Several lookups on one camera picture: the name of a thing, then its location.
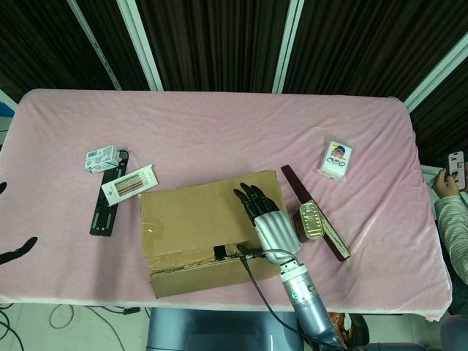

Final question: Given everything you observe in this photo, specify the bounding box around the black right hand cable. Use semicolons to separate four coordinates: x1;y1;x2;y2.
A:
236;245;344;351

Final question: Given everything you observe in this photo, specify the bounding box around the white cartoon-print card pack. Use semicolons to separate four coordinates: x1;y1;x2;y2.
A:
316;136;356;183

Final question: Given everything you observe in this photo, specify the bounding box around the white packet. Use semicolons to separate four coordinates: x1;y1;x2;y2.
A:
101;164;158;207

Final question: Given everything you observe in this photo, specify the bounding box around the pink tablecloth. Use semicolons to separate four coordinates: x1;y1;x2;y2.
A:
0;88;454;322

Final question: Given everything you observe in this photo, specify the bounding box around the brown cardboard shipping box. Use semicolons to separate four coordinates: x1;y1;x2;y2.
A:
138;168;293;300

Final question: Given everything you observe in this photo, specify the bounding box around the orange snack bag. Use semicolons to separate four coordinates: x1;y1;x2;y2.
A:
331;312;354;330

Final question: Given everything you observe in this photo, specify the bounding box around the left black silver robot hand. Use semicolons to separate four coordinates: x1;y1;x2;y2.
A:
0;181;39;265

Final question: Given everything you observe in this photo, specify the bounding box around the wide white frame post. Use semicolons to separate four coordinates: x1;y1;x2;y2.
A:
116;0;164;91
272;0;304;94

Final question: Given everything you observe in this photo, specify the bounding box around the black round bin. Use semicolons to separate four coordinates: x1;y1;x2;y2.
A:
328;311;370;351

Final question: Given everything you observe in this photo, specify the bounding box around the small white blue-print carton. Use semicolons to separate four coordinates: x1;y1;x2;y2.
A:
84;144;124;174

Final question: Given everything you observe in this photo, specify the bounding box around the white smartphone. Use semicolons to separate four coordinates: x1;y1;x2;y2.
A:
448;151;466;191

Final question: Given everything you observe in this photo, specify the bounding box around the gold rectangular tin can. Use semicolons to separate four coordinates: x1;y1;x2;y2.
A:
292;200;326;243

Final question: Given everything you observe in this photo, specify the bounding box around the black floor cable with plug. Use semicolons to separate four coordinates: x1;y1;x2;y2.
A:
87;306;142;316

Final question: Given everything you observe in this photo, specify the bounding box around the thin white frame post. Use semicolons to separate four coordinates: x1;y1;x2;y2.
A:
67;0;121;91

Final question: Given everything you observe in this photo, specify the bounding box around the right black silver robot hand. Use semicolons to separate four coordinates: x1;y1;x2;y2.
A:
233;181;303;265

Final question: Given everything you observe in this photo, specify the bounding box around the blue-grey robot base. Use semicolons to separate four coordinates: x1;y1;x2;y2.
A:
146;307;304;351

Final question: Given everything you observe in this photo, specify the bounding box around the long dark red box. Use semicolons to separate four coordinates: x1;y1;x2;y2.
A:
280;165;352;263

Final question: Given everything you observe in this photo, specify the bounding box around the white metal rack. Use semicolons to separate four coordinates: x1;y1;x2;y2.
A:
420;164;439;220

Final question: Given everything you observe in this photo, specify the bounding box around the slanted white frame post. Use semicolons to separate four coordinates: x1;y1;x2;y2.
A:
404;36;468;110

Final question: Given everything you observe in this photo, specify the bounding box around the grey floor cable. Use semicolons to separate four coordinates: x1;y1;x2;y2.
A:
49;303;76;328

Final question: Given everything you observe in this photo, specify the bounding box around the black slotted metal plate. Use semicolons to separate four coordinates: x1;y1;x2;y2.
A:
89;148;130;238

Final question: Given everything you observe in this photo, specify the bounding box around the white blue equipment box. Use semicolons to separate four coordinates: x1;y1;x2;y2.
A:
0;89;18;147

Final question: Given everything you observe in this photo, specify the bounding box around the bystander striped sleeve forearm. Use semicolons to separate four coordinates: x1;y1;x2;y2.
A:
434;193;468;288

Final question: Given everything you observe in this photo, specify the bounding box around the bystander bare hand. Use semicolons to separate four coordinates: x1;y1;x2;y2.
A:
433;170;461;200

